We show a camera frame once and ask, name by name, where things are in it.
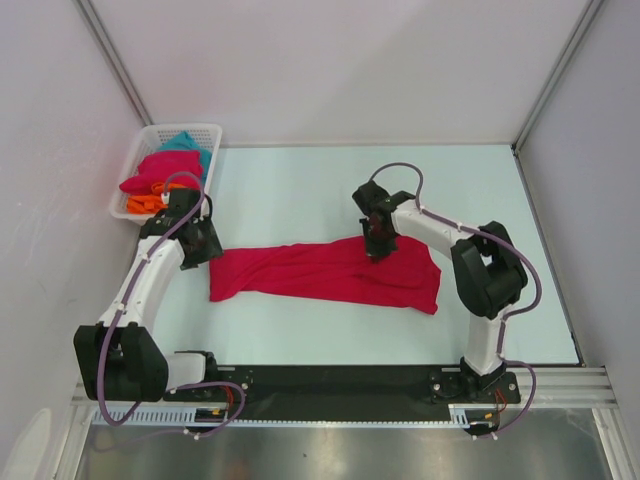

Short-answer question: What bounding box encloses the teal t shirt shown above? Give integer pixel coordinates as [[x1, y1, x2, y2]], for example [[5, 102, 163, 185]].
[[156, 131, 212, 173]]

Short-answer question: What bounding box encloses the orange t shirt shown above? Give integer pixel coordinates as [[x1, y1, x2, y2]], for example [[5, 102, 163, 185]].
[[126, 182, 167, 215]]

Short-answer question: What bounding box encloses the white slotted cable duct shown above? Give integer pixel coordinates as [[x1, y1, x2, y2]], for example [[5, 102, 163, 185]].
[[92, 403, 501, 429]]

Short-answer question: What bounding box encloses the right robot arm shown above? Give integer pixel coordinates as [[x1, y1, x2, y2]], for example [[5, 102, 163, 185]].
[[352, 191, 528, 401]]

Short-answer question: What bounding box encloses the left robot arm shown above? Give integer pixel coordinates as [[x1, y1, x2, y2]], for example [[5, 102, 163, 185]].
[[73, 188, 223, 402]]

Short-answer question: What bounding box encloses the white plastic laundry basket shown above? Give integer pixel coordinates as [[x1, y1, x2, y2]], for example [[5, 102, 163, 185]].
[[109, 123, 222, 225]]

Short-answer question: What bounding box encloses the magenta t shirt in basket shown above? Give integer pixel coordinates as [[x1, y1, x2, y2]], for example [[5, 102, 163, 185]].
[[119, 150, 204, 195]]

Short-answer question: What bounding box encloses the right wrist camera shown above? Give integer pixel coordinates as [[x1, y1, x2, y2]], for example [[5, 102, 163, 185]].
[[352, 180, 389, 216]]

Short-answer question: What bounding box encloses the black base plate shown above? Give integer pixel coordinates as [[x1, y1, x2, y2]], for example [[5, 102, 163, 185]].
[[162, 363, 522, 422]]

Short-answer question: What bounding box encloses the crimson red t shirt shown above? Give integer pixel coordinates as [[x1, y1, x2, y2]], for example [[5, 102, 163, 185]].
[[209, 236, 441, 315]]

